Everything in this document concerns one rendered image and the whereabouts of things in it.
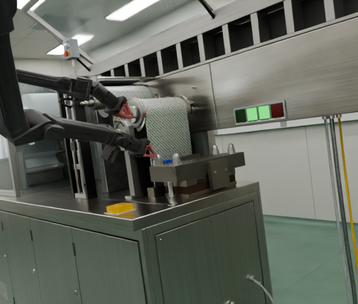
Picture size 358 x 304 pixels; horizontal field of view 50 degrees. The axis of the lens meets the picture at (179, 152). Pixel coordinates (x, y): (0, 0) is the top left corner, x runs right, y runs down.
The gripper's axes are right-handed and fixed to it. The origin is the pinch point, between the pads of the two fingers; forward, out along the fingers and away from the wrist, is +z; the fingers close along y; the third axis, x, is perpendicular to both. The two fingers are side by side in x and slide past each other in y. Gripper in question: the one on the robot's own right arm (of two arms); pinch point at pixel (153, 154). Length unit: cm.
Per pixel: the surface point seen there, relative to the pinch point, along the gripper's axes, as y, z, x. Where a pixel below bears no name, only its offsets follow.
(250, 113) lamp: 29.1, 20.0, 24.8
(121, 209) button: 13.5, -16.2, -26.9
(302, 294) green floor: -10, 152, -38
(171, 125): 0.3, 4.5, 15.2
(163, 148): 0.3, 3.8, 4.2
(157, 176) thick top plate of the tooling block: 8.3, -1.5, -10.0
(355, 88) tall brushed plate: 72, 19, 28
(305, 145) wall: -85, 242, 107
